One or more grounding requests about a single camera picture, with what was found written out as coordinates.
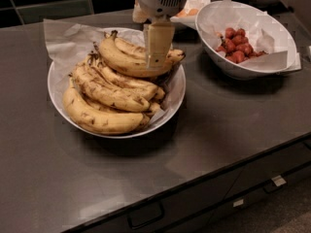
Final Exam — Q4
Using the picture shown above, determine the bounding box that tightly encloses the silver drawer label tag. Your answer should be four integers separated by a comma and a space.
271, 176, 287, 187

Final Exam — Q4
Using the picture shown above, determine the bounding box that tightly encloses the white paper in strawberry bowl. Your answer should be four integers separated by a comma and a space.
197, 0, 302, 73

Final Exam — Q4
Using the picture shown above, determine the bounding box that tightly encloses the black drawer handle right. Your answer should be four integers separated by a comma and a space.
263, 178, 287, 194

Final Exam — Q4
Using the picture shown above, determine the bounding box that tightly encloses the white paper under bananas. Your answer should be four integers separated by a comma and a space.
43, 18, 174, 92

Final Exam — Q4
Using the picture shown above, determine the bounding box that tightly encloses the pile of small oranges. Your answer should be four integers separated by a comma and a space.
176, 8, 198, 17

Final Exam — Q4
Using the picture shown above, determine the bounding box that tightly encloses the black drawer handle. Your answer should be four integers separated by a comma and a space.
263, 178, 287, 194
127, 202, 165, 230

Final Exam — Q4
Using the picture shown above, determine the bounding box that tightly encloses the white bowl with bananas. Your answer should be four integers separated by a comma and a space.
49, 64, 186, 139

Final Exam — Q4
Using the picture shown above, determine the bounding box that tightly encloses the ripe banana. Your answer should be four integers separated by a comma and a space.
115, 37, 186, 64
98, 30, 173, 78

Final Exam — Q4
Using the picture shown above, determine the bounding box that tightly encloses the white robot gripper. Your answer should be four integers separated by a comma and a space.
132, 0, 187, 69

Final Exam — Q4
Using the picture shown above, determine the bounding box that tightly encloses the bottom front yellow banana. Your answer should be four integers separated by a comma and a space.
62, 79, 150, 135

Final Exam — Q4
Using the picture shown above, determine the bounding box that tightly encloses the white bowl with strawberries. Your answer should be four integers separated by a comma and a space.
194, 0, 297, 81

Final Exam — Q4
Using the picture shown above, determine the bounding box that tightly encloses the white drawer label sticker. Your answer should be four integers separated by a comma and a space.
232, 199, 244, 208

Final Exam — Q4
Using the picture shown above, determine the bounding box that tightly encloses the middle spotted banana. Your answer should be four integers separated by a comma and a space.
86, 52, 165, 101

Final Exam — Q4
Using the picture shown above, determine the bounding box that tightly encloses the pile of red strawberries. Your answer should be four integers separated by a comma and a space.
215, 27, 266, 64

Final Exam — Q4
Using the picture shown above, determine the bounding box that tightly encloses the large spotted banana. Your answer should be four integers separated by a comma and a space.
72, 64, 150, 113

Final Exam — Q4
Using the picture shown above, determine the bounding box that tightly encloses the white bowl with oranges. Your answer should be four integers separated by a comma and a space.
130, 0, 212, 31

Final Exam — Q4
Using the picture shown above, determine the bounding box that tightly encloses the black drawer handle left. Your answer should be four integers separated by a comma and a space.
127, 202, 165, 230

